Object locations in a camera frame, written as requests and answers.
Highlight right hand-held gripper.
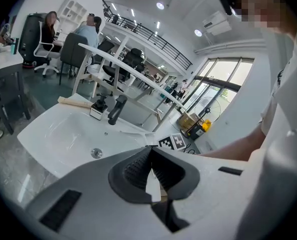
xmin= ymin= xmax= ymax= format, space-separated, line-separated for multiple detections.
xmin=157 ymin=132 xmax=186 ymax=151

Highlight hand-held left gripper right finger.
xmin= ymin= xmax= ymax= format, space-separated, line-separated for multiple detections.
xmin=151 ymin=146 xmax=201 ymax=200

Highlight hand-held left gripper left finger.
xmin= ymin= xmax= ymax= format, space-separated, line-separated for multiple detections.
xmin=108 ymin=147 xmax=154 ymax=205

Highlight person's right forearm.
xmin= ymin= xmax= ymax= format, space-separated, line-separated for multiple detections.
xmin=198 ymin=125 xmax=267 ymax=163

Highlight black wheeled cart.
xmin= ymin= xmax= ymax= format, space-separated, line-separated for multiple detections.
xmin=179 ymin=120 xmax=206 ymax=141

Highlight cardboard box on cart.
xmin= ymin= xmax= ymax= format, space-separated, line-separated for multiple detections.
xmin=177 ymin=111 xmax=204 ymax=130

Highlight yellow plastic container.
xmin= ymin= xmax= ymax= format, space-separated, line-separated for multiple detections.
xmin=201 ymin=118 xmax=212 ymax=132

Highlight metal basin drain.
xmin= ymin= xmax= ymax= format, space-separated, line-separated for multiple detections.
xmin=90 ymin=147 xmax=104 ymax=158

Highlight black floor fan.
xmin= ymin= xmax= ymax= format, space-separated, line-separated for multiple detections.
xmin=195 ymin=96 xmax=222 ymax=128

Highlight black faucet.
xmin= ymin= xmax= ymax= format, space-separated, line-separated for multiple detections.
xmin=107 ymin=94 xmax=128 ymax=126

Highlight white soap dispenser black pump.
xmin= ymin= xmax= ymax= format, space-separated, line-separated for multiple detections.
xmin=89 ymin=93 xmax=109 ymax=121

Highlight white basin wooden table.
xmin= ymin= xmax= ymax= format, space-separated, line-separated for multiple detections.
xmin=17 ymin=98 xmax=169 ymax=179

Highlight black balcony railing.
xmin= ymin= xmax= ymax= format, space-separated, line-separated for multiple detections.
xmin=102 ymin=0 xmax=194 ymax=70

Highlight black office chair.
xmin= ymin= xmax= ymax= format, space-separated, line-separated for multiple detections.
xmin=102 ymin=48 xmax=146 ymax=85

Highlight glass entrance doors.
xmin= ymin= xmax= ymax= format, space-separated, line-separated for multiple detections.
xmin=185 ymin=57 xmax=255 ymax=115

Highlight beige wooden bar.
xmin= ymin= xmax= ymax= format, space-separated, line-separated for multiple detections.
xmin=57 ymin=96 xmax=93 ymax=109

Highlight white curved table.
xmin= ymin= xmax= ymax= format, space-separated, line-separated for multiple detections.
xmin=71 ymin=42 xmax=187 ymax=133

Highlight person's white shirt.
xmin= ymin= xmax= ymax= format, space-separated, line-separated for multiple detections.
xmin=234 ymin=26 xmax=297 ymax=240

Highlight white air conditioner unit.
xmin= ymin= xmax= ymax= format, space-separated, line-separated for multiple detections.
xmin=202 ymin=10 xmax=233 ymax=37

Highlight grey padded chair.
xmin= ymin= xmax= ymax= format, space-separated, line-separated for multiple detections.
xmin=59 ymin=32 xmax=90 ymax=85

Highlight white swivel chair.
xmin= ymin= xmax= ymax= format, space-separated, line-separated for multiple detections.
xmin=33 ymin=20 xmax=62 ymax=77

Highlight white shelf cabinet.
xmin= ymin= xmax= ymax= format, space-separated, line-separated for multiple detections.
xmin=57 ymin=0 xmax=89 ymax=29

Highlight person's face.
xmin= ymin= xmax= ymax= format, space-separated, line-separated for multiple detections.
xmin=228 ymin=0 xmax=297 ymax=35

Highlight tall black machine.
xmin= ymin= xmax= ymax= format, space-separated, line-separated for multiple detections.
xmin=17 ymin=13 xmax=49 ymax=69

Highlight black head camera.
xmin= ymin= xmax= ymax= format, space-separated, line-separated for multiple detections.
xmin=217 ymin=0 xmax=233 ymax=16

